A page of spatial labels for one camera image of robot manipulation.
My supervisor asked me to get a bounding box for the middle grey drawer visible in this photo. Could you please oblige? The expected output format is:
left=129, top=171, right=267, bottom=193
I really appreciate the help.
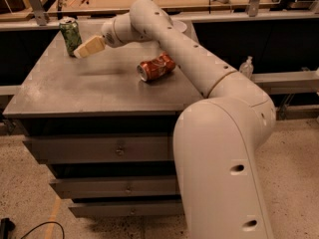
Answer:
left=50, top=175, right=179, bottom=199

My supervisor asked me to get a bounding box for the green soda can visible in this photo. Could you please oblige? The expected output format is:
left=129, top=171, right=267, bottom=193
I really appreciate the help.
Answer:
left=59, top=17, right=82, bottom=57

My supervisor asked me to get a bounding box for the crushed orange soda can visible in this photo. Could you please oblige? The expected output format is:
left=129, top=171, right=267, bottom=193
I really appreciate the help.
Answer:
left=137, top=52, right=176, bottom=82

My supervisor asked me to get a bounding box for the bottom grey drawer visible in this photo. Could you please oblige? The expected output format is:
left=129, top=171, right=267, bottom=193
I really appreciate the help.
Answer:
left=69, top=200, right=183, bottom=217

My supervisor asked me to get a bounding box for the white bowl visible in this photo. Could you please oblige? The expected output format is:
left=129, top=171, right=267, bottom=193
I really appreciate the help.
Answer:
left=172, top=20, right=187, bottom=33

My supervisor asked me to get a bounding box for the grey drawer cabinet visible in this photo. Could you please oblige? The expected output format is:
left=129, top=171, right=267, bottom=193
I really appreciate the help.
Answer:
left=4, top=36, right=201, bottom=205

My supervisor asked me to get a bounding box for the black floor cable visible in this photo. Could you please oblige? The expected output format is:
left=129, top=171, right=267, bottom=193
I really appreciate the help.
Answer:
left=0, top=217, right=65, bottom=239

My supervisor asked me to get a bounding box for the top grey drawer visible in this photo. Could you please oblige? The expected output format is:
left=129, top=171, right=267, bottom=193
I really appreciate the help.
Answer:
left=23, top=134, right=173, bottom=164

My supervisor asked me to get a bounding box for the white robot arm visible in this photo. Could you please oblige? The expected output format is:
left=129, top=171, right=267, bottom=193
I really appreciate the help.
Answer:
left=75, top=0, right=276, bottom=239

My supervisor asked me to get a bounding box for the clear sanitizer bottle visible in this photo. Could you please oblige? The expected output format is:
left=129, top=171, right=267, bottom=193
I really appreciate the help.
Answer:
left=239, top=56, right=254, bottom=79

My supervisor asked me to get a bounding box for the metal bracket left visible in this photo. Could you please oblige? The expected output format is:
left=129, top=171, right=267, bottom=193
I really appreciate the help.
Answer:
left=28, top=0, right=49, bottom=26

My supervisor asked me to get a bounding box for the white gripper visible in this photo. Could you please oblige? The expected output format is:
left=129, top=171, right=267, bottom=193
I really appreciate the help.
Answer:
left=74, top=18, right=124, bottom=59

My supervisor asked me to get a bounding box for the grey drawer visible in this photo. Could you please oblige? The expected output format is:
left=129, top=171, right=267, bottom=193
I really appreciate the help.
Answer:
left=50, top=175, right=179, bottom=199
left=23, top=134, right=173, bottom=164
left=69, top=200, right=183, bottom=217

